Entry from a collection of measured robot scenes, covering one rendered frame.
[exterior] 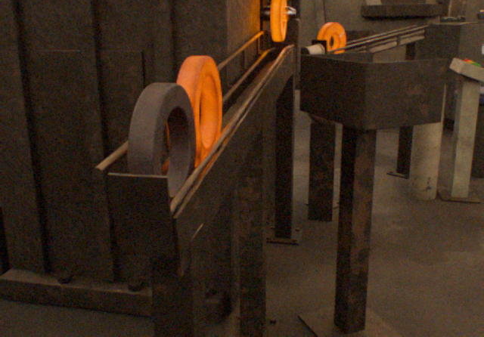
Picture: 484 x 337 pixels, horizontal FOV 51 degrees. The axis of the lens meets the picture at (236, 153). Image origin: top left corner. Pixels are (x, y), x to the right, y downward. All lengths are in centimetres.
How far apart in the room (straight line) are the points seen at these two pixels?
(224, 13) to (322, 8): 319
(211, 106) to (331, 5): 357
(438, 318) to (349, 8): 320
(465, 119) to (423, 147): 21
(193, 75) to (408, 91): 51
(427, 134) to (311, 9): 235
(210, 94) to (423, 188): 166
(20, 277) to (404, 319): 111
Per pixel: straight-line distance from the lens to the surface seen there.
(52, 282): 162
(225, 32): 127
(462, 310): 164
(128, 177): 61
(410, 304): 162
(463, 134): 244
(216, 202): 79
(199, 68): 79
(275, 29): 166
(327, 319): 149
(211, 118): 91
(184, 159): 74
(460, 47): 371
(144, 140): 60
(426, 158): 239
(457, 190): 251
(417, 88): 114
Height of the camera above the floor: 81
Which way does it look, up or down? 15 degrees down
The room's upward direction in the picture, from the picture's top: 1 degrees counter-clockwise
